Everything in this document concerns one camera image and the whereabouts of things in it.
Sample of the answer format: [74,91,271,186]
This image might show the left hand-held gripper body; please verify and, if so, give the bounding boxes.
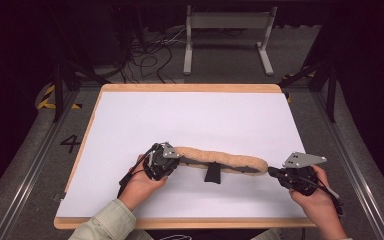
[143,142,181,182]

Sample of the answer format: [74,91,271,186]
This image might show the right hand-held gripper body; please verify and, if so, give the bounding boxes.
[278,151,328,197]

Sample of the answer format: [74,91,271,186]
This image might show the tan fleece earmuffs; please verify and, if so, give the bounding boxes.
[174,146,269,185]

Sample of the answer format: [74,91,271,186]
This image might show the person's right hand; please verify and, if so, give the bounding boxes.
[289,164,339,223]

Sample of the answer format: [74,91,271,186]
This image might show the person's left hand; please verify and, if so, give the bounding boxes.
[119,153,168,212]

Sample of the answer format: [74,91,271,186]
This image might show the white table mat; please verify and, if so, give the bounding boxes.
[56,91,308,219]

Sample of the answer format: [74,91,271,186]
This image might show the black tripod stand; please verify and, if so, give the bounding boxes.
[48,6,112,123]
[278,59,339,123]

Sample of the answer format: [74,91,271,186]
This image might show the grey tape piece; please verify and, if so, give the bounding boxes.
[51,191,67,203]

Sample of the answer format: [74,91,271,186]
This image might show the grey metal stand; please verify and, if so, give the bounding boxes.
[183,4,278,76]

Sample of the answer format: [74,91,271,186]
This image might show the right hand-held gripper cable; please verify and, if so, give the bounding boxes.
[313,179,345,218]

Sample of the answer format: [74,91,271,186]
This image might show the hand-held gripper cable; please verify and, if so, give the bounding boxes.
[313,179,345,218]
[117,143,159,199]

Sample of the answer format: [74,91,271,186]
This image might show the left hand-held gripper cable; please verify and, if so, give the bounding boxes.
[117,143,159,199]

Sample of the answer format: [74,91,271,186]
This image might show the metal floor rail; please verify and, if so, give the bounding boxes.
[309,89,384,240]
[0,89,81,240]

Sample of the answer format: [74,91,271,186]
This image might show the white cord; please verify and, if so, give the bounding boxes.
[159,234,193,240]

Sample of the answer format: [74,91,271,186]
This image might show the bundle of black floor cables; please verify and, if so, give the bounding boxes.
[119,28,185,84]

